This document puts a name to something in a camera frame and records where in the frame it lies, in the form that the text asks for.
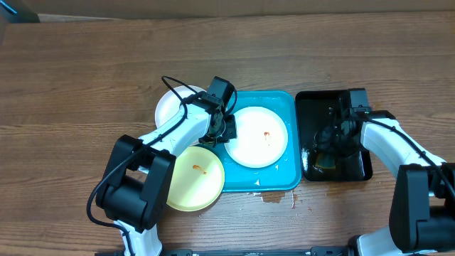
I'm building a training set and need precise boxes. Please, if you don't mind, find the green yellow sponge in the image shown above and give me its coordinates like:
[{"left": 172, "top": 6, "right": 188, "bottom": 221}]
[{"left": 314, "top": 153, "right": 336, "bottom": 169}]

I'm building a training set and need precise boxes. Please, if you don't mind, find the white plate with stain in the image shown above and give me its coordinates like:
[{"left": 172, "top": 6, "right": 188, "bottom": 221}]
[{"left": 225, "top": 107, "right": 289, "bottom": 169}]

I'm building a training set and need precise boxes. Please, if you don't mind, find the yellow-green plate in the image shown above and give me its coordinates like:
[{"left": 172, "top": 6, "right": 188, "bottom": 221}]
[{"left": 167, "top": 146, "right": 225, "bottom": 212}]

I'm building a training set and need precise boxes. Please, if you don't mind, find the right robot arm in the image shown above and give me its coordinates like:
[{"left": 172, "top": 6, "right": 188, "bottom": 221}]
[{"left": 314, "top": 106, "right": 454, "bottom": 255}]

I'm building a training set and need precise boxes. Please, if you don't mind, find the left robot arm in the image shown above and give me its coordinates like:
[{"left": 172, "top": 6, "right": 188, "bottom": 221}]
[{"left": 86, "top": 103, "right": 236, "bottom": 255}]

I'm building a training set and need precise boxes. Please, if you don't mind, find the black plastic tray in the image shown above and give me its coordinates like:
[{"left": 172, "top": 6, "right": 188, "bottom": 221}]
[{"left": 295, "top": 90, "right": 373, "bottom": 182}]

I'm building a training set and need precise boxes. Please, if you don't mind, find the teal plastic tray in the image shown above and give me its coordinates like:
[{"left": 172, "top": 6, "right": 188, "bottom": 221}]
[{"left": 192, "top": 90, "right": 302, "bottom": 192}]

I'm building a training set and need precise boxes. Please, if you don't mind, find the white plate left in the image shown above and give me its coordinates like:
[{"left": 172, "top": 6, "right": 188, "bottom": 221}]
[{"left": 154, "top": 85, "right": 194, "bottom": 128}]

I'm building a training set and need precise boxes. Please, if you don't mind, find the dark object top-left corner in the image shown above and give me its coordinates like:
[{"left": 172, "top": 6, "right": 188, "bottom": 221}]
[{"left": 1, "top": 0, "right": 40, "bottom": 23}]

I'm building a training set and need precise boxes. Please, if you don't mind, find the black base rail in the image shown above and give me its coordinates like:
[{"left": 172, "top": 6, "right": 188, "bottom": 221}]
[{"left": 94, "top": 245, "right": 356, "bottom": 256}]

